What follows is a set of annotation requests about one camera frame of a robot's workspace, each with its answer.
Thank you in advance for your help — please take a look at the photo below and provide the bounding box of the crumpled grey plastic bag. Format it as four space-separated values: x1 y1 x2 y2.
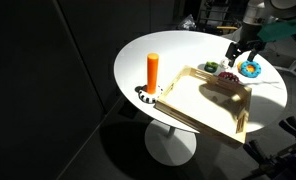
180 13 198 31

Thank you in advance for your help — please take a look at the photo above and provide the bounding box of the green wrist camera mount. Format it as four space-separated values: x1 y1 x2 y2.
257 18 296 43

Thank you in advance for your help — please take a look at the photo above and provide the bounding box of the green ring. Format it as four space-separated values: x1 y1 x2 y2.
203 61 220 73

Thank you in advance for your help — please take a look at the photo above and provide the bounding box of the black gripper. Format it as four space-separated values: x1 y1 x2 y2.
225 31 267 68

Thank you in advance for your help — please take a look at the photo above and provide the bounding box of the orange peg with striped base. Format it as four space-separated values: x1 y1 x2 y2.
137 52 164 104

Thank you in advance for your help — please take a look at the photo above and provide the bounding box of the wooden tray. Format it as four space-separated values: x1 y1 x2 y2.
154 65 253 145

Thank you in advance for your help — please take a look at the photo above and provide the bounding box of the grey chair with wooden armrests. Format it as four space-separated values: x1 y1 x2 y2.
216 25 245 44

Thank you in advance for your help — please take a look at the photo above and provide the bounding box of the white table pedestal base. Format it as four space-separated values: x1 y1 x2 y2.
144 119 198 167

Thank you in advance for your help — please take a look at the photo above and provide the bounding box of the red ribbed ring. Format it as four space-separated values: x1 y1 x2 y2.
217 71 241 84

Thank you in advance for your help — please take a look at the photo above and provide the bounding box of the dark metal rack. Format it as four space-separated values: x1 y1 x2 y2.
196 0 244 34

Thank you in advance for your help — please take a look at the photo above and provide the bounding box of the blue ring with dark dots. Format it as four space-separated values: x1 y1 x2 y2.
239 60 262 79

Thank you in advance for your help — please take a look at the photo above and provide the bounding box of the black clamp handle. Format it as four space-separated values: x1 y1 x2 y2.
242 139 272 165
278 115 296 146

